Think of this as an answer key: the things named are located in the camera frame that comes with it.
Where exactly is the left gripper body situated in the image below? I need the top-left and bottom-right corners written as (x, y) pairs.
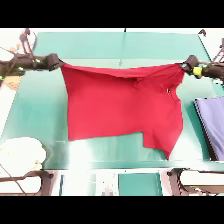
top-left (44, 52), bottom-right (65, 72)

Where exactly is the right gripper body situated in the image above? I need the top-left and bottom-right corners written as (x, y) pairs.
top-left (180, 54), bottom-right (201, 76)

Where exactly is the red T-shirt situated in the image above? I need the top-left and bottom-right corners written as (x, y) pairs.
top-left (60, 62), bottom-right (186, 160)

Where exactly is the lilac garment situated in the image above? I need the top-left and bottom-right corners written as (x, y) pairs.
top-left (193, 96), bottom-right (224, 162)

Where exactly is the black cable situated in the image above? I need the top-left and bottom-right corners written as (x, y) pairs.
top-left (18, 28), bottom-right (38, 63)

